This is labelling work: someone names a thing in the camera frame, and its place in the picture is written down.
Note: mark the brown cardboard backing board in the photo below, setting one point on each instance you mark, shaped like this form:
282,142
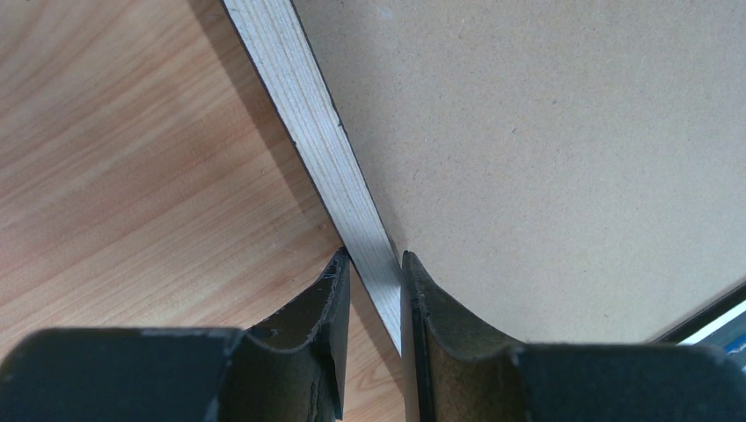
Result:
553,163

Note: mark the light wooden picture frame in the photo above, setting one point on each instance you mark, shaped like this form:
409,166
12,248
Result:
320,163

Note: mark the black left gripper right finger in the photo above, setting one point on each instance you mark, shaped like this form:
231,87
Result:
460,368

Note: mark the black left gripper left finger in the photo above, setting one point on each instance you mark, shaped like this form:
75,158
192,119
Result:
290,366

